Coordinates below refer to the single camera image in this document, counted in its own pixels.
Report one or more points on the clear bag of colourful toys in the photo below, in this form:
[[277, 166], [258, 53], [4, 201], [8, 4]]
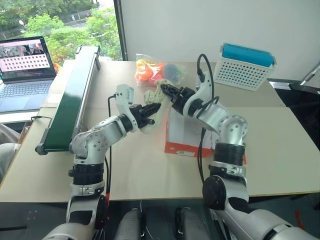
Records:
[[155, 68]]

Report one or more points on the white perforated plastic basket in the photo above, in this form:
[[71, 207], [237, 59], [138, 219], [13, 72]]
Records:
[[241, 75]]

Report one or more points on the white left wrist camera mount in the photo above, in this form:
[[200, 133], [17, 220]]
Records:
[[123, 96]]

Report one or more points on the black window frame post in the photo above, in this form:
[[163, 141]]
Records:
[[121, 30]]

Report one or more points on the green conveyor belt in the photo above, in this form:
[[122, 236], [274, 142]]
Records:
[[72, 105]]

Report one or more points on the orange and white shoebox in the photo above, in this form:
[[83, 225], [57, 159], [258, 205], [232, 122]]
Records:
[[185, 135]]

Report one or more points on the open grey laptop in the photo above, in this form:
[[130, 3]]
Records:
[[23, 77]]

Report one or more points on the grey cloth bundle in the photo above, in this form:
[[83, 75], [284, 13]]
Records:
[[7, 152]]

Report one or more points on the silver metal bar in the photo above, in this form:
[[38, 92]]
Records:
[[310, 73]]

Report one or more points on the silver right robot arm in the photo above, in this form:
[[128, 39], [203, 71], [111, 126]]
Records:
[[232, 130]]

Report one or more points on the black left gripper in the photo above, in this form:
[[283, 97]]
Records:
[[140, 117]]

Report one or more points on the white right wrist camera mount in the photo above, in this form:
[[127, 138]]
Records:
[[205, 86]]

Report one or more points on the dark rounded robot leg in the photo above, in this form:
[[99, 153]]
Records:
[[131, 225]]

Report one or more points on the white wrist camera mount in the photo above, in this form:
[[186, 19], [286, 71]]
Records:
[[205, 86], [123, 96]]

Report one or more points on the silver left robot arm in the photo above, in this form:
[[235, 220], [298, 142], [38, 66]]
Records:
[[95, 140]]

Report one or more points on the blue cloth roll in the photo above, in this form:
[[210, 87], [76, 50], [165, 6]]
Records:
[[246, 55]]

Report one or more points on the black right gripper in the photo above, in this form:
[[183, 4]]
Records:
[[182, 98]]

